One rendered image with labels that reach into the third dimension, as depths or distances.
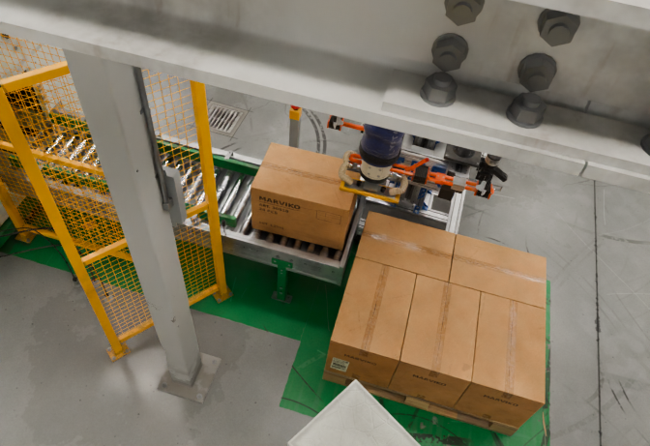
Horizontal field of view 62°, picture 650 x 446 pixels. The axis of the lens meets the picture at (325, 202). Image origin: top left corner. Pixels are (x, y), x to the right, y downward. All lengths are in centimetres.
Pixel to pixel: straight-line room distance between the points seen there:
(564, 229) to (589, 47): 446
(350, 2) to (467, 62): 9
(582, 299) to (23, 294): 394
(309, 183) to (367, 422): 144
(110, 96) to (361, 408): 161
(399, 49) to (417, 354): 285
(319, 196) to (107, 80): 174
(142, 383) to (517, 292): 237
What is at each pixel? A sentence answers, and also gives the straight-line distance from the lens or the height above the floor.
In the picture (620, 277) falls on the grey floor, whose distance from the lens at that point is 477.
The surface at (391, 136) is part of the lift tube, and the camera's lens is 279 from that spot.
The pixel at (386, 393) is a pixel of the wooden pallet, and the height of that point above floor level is 2.
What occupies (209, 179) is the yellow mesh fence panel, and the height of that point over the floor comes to 121.
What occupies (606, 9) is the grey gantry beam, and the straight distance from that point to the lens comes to 33.
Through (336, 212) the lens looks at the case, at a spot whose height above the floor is 91.
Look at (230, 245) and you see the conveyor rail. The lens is 351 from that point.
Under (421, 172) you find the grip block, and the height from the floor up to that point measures 122.
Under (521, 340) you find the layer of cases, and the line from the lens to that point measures 343.
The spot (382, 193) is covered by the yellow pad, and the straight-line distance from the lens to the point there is 306.
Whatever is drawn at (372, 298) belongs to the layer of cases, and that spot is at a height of 54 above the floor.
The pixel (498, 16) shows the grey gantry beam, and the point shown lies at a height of 317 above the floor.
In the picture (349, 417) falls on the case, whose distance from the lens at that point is 248.
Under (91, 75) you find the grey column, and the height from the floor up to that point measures 233.
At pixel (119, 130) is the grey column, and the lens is 186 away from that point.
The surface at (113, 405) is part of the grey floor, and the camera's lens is 369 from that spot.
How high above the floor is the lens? 335
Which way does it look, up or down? 50 degrees down
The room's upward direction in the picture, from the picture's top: 7 degrees clockwise
